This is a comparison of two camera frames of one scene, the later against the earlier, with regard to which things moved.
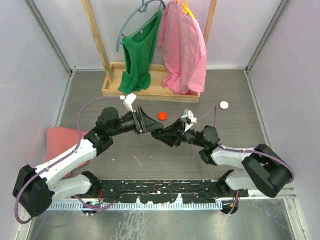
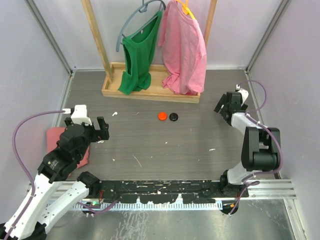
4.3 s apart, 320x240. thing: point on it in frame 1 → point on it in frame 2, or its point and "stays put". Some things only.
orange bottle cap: [162, 116] stays put
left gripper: [143, 123] → [99, 134]
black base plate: [191, 192] stays put
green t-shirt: [138, 50] stays put
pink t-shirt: [185, 57] stays put
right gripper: [170, 135] → [221, 102]
